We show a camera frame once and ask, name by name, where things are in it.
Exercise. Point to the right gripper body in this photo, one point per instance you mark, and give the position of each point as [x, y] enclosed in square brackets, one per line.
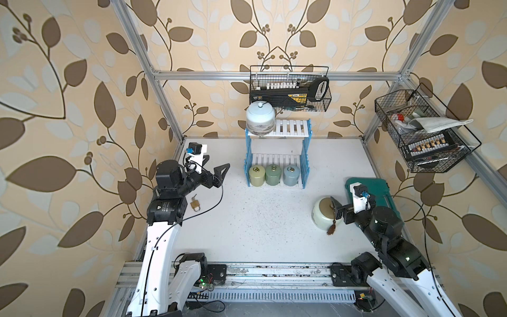
[360, 218]

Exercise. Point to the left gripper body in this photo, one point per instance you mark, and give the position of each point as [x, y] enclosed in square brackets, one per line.
[193, 180]

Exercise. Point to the cream jar with brown lid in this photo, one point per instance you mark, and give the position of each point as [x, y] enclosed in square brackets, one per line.
[323, 215]

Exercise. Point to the blue small tea canister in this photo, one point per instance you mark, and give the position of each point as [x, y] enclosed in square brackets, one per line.
[291, 174]

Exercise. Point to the white painted porcelain jar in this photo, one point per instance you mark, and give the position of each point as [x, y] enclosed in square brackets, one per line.
[260, 118]

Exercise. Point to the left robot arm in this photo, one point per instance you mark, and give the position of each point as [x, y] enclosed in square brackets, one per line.
[166, 222]

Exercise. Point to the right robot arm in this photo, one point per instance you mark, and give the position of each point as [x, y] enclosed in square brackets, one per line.
[399, 272]

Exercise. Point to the yellow-green small tea canister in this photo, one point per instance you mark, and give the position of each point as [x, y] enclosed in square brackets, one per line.
[257, 175]

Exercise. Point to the green small tea canister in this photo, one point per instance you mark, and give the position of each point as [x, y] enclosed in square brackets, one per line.
[273, 174]

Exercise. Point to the blue white wooden shelf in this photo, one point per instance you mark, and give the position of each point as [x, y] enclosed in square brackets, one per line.
[287, 144]

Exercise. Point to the brass padlock with key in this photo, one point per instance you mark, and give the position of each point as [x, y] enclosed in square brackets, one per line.
[195, 205]

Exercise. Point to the socket bit set tray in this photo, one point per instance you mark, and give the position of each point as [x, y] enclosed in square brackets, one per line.
[431, 146]

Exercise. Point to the white folded paper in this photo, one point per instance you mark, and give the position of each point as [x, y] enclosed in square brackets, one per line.
[437, 124]

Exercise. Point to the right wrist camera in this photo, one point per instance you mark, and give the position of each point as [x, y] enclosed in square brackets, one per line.
[362, 197]

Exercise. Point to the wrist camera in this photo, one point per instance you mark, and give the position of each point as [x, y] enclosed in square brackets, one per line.
[196, 157]
[362, 197]

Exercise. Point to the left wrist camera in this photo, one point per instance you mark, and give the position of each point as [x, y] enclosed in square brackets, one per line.
[196, 157]

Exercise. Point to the base rail with cable duct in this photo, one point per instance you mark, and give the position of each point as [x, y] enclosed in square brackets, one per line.
[257, 282]

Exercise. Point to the black wire basket right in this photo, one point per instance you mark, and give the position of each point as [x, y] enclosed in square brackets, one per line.
[396, 109]

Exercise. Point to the black wire basket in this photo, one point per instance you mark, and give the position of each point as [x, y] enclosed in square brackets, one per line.
[287, 76]
[396, 109]

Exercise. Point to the black wire basket rear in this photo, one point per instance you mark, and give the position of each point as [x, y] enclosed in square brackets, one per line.
[287, 76]

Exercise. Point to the black white handle saw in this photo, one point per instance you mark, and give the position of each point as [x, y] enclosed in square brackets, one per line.
[318, 89]

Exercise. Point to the aluminium cage frame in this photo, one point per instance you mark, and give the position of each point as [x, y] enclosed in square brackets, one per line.
[453, 51]

